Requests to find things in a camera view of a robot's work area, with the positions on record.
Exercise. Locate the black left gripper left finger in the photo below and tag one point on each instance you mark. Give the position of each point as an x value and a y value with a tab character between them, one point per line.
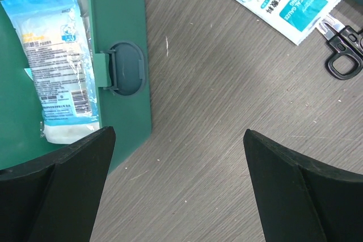
56	197

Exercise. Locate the teal medicine kit box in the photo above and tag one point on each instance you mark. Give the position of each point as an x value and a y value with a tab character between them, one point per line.
119	40

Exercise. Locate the black handled scissors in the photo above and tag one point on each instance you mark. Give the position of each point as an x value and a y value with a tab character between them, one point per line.
344	41

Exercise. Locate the large blue cotton pack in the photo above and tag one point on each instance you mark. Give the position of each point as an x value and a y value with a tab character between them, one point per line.
56	39

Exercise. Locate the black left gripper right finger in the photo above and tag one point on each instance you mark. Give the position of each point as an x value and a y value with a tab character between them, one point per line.
300	198

